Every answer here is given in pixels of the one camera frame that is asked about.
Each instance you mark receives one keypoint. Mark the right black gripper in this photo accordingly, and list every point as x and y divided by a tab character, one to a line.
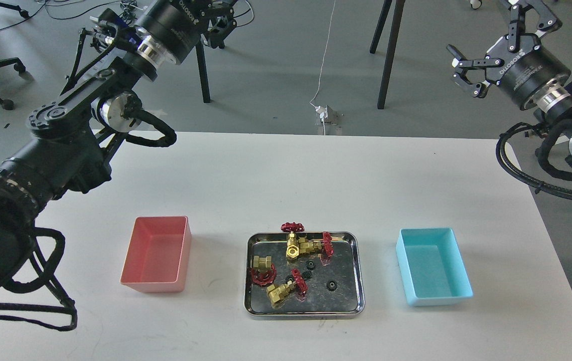
518	61

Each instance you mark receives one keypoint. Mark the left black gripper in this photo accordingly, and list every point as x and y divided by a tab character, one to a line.
178	26

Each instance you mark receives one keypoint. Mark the brass valve red handle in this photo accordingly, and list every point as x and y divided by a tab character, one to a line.
262	270
277	294
293	250
322	246

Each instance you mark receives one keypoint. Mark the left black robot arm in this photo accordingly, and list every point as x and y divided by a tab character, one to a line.
75	137

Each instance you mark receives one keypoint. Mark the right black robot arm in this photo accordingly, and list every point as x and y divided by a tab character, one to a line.
553	110

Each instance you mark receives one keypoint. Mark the blue plastic box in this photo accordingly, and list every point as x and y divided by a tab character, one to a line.
432	269

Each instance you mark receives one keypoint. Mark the pink plastic box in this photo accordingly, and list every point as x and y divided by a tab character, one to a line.
157	255

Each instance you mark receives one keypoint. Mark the black gear right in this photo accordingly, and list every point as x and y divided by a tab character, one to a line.
331	285

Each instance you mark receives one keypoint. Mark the black stand leg left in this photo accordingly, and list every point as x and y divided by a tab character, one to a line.
202	68

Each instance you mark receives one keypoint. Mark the black stand legs right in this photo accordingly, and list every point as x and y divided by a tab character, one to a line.
391	46

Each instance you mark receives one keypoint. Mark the metal tray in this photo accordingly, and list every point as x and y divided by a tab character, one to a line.
344	267

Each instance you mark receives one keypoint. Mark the brass valve upright red handle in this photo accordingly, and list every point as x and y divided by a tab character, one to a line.
293	250

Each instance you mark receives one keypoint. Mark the brass valve front red handle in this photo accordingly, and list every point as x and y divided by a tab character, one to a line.
277	294

